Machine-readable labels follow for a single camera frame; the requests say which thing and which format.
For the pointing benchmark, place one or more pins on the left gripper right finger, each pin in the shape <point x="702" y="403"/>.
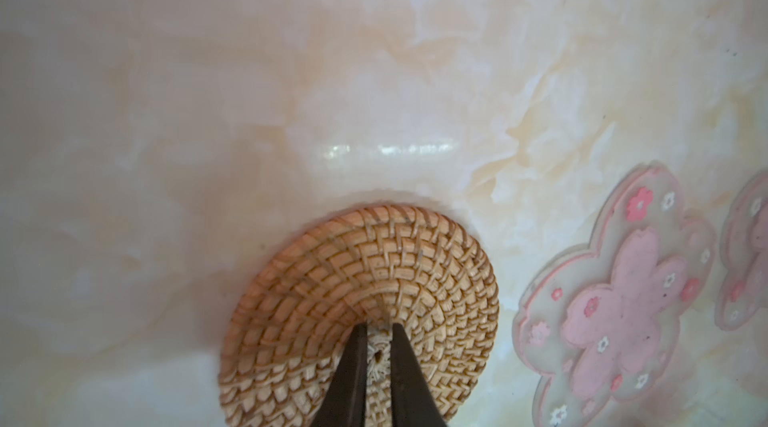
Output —
<point x="412" y="404"/>

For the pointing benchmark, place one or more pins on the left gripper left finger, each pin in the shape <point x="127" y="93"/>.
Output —
<point x="344" y="404"/>

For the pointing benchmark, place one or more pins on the woven rattan round coaster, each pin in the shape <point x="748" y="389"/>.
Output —
<point x="379" y="266"/>

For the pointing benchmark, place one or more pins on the pink flower coaster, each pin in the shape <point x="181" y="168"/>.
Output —
<point x="743" y="252"/>
<point x="600" y="322"/>

